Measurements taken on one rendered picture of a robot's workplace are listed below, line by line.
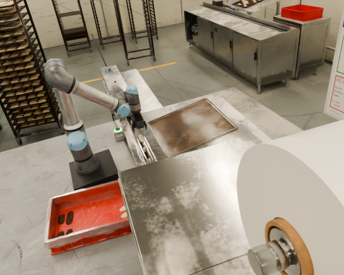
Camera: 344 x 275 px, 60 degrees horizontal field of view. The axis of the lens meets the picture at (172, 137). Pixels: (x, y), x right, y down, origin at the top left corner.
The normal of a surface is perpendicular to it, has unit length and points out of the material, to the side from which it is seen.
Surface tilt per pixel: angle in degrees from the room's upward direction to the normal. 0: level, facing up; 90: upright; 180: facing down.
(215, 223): 0
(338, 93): 90
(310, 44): 90
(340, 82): 90
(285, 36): 90
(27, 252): 0
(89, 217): 0
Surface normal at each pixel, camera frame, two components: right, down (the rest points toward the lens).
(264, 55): 0.31, 0.48
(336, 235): -0.95, 0.26
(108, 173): -0.14, -0.80
